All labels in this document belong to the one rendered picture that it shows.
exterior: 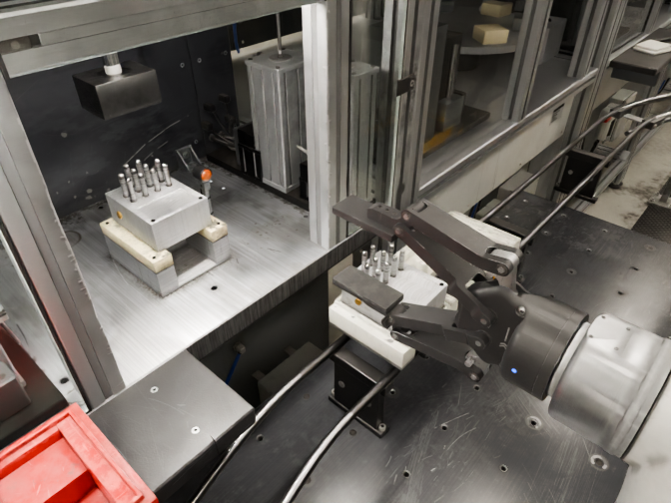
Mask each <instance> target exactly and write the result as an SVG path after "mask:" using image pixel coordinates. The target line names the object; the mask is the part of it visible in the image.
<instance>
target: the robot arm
mask: <svg viewBox="0 0 671 503"><path fill-rule="evenodd" d="M333 214H334V215H336V216H338V217H340V218H342V219H344V220H346V221H348V222H350V223H352V224H354V225H356V226H358V227H360V228H362V229H364V230H366V231H368V232H370V233H372V234H374V235H376V236H378V237H380V238H382V239H384V240H387V241H389V242H391V243H392V242H394V241H395V240H396V239H398V238H400V239H401V240H402V241H403V242H404V243H405V244H406V245H407V246H408V247H409V248H410V249H411V250H412V251H413V252H414V253H415V254H416V255H418V256H419V257H420V258H421V259H422V260H423V261H424V262H425V263H426V264H427V265H428V266H429V267H430V268H431V269H432V270H433V271H434V272H435V273H436V274H437V275H438V276H439V277H441V278H442V279H443V280H444V281H445V282H446V283H447V284H448V286H449V292H450V293H451V294H452V295H453V296H454V297H455V298H456V299H457V300H458V303H457V304H458V310H451V309H445V308H439V307H433V306H427V305H420V304H414V303H408V302H401V301H402V300H403V293H402V292H400V291H398V290H396V289H394V288H393V287H391V286H389V285H387V284H385V283H383V282H382V281H380V280H378V279H376V278H374V277H373V276H371V275H369V274H367V273H365V272H363V271H362V270H360V269H358V268H356V267H354V266H353V265H349V266H348V267H346V268H345V269H344V270H342V271H341V272H339V273H338V274H337V275H335V276H334V277H333V284H334V285H336V286H337V287H339V288H341V289H342V290H344V291H346V292H348V293H349V294H351V295H353V296H354V297H356V298H358V299H359V300H361V301H363V302H364V303H365V304H366V305H367V306H369V307H370V308H372V309H374V310H375V311H377V312H379V313H380V314H382V315H384V318H383V319H382V320H381V324H382V326H383V327H384V328H386V329H388V328H389V327H391V326H392V331H391V332H390V336H391V337H392V338H393V339H394V340H396V341H398V342H400V343H402V344H404V345H407V346H409V347H411V348H413V349H415V350H417V351H420V352H422V353H424V354H426V355H428V356H431V357H433V358H435V359H437V360H439V361H441V362H444V363H446V364H448V365H450V366H452V367H454V368H456V369H458V370H459V371H460V372H462V373H463V374H464V375H466V376H467V377H468V378H469V379H471V380H472V381H474V382H479V381H480V380H481V379H482V377H483V376H484V375H485V374H486V373H487V371H488V370H489V369H490V368H491V366H492V365H497V366H500V373H501V376H502V377H503V378H504V379H505V380H507V381H509V382H510V383H512V384H514V385H515V386H517V387H519V388H520V389H522V390H524V391H526V392H527V393H529V394H531V395H532V396H534V397H536V398H538V399H539V400H541V401H543V400H544V399H545V398H546V397H547V396H550V397H552V398H551V400H550V403H549V407H548V413H549V415H550V416H551V417H552V418H553V419H555V420H556V421H558V422H560V423H562V424H563V425H565V426H567V427H568V428H570V429H572V430H573V431H575V432H577V433H578V434H580V435H582V436H583V437H585V438H587V439H588V440H590V441H592V442H593V443H595V444H597V445H598V446H600V447H602V448H603V449H604V451H606V452H608V453H609V454H611V455H615V456H617V457H619V458H620V457H621V458H620V459H621V460H623V461H625V462H626V463H628V464H629V467H628V470H627V473H626V476H625V479H624V482H623V485H622V488H621V490H620V493H619V495H618V497H617V499H616V501H615V503H671V340H670V339H668V338H663V337H661V336H658V335H656V334H654V333H652V332H650V331H647V330H645V329H643V328H641V327H639V326H636V325H634V324H632V323H630V322H628V321H625V320H623V319H621V318H619V317H617V316H615V315H612V314H610V313H606V312H604V313H600V314H599V315H598V316H597V317H596V318H595V320H594V321H593V322H592V324H590V323H588V319H589V314H588V313H586V312H583V311H581V310H579V309H577V308H575V307H573V306H571V305H568V304H566V303H564V302H562V301H560V300H558V299H556V298H553V297H551V296H549V295H536V294H532V293H530V292H529V291H527V290H526V289H525V288H524V287H523V286H522V285H521V284H520V283H519V282H518V281H516V275H517V266H518V265H519V264H520V263H521V262H522V260H523V259H524V254H523V252H522V251H521V250H520V249H517V248H513V247H510V246H506V245H502V244H498V243H496V242H494V241H493V240H491V239H490V238H488V237H486V236H485V235H483V234H481V233H480V232H478V231H476V230H475V229H473V228H471V227H470V226H468V225H467V224H465V223H463V222H462V221H460V220H458V219H457V218H455V217H454V216H452V215H450V214H449V213H447V212H445V211H444V210H442V209H440V208H439V207H437V206H436V205H434V204H432V203H431V202H429V201H427V200H426V199H418V200H417V201H416V202H414V203H413V204H411V205H410V206H408V207H407V208H406V209H404V210H403V211H399V210H397V209H395V208H393V207H391V206H388V205H386V204H384V203H376V204H373V203H370V202H368V201H366V200H364V199H362V198H359V197H357V196H355V195H350V196H348V197H347V198H345V199H343V200H342V201H340V202H338V203H337V204H335V205H333ZM412 230H414V232H413V231H412ZM485 271H486V272H485ZM493 276H494V277H495V278H496V280H493V279H492V277H493ZM471 280H473V281H475V283H473V284H471V285H470V286H469V287H468V288H466V287H465V286H466V285H467V284H468V283H469V282H470V281H471ZM409 331H411V333H410V334H408V332H409Z"/></svg>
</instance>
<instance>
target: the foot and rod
mask: <svg viewBox="0 0 671 503"><path fill-rule="evenodd" d="M101 57H102V61H103V64H104V67H102V68H98V69H94V70H90V71H86V72H82V73H78V74H75V75H72V78H73V81H74V84H75V87H76V91H77V94H78V97H79V100H80V103H81V106H82V108H83V109H85V110H86V111H88V112H90V113H92V114H94V115H96V116H98V117H100V118H101V119H103V120H108V119H112V118H115V117H118V116H121V115H124V114H127V113H130V112H133V111H136V110H139V109H142V108H145V107H148V106H151V105H154V104H157V103H161V102H162V98H161V94H160V89H159V84H158V80H157V75H156V70H155V69H152V68H150V67H147V66H145V65H142V64H140V63H137V62H134V61H132V60H129V61H125V62H121V63H120V61H119V57H118V53H117V52H116V53H112V54H108V55H104V56H101Z"/></svg>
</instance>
